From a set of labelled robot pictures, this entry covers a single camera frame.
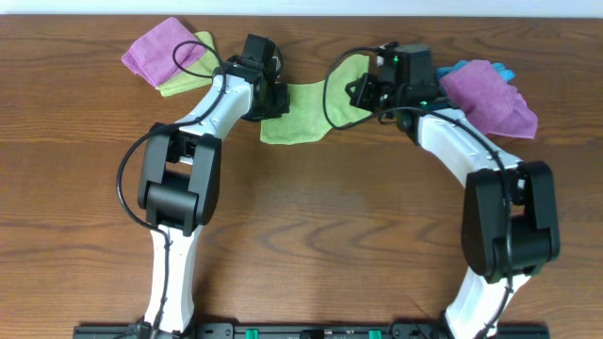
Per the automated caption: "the green microfiber cloth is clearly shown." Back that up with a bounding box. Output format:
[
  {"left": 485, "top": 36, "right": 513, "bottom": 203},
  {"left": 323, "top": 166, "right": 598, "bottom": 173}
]
[{"left": 260, "top": 55, "right": 370, "bottom": 145}]

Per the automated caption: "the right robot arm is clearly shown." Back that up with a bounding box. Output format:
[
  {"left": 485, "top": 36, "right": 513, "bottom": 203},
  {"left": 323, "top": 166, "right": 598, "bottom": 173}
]
[{"left": 345, "top": 41, "right": 560, "bottom": 338}]

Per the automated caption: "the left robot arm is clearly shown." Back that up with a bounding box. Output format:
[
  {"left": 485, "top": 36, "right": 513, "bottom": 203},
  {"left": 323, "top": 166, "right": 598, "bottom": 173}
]
[{"left": 138, "top": 56, "right": 289, "bottom": 338}]

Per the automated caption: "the blue cloth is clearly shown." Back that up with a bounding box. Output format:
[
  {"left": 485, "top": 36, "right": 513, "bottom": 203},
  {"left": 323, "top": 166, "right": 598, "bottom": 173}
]
[{"left": 436, "top": 60, "right": 516, "bottom": 82}]

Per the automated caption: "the folded green cloth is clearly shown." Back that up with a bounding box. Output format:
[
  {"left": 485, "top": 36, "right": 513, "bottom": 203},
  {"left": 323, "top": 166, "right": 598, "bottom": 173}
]
[{"left": 149, "top": 31, "right": 219, "bottom": 97}]

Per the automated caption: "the folded purple cloth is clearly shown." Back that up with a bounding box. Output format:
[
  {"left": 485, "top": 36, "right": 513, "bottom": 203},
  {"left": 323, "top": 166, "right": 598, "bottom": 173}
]
[{"left": 121, "top": 17, "right": 196, "bottom": 88}]

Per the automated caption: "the crumpled purple cloth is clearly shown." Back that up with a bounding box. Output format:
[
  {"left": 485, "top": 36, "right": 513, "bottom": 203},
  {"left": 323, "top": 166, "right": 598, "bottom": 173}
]
[{"left": 437, "top": 59, "right": 538, "bottom": 139}]

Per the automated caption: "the right black cable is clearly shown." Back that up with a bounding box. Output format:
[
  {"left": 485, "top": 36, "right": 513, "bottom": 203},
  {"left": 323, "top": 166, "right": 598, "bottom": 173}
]
[{"left": 322, "top": 45, "right": 514, "bottom": 339}]

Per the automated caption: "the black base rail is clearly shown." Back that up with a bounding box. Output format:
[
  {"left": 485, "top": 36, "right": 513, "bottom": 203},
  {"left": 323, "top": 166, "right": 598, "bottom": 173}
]
[{"left": 73, "top": 321, "right": 551, "bottom": 339}]

